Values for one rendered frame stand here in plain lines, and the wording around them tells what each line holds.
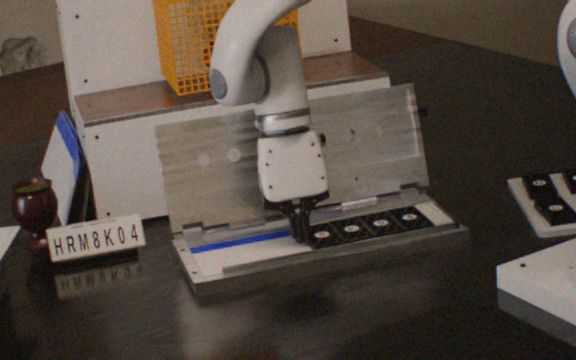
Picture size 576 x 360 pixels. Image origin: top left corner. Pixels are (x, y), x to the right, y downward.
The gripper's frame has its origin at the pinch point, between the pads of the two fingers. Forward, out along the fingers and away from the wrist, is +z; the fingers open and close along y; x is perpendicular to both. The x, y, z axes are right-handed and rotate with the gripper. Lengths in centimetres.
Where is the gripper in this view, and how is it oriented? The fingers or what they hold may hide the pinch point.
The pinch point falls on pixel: (300, 229)
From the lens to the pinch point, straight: 200.7
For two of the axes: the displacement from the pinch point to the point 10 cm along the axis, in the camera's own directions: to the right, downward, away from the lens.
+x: -2.2, -0.8, 9.7
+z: 1.5, 9.8, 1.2
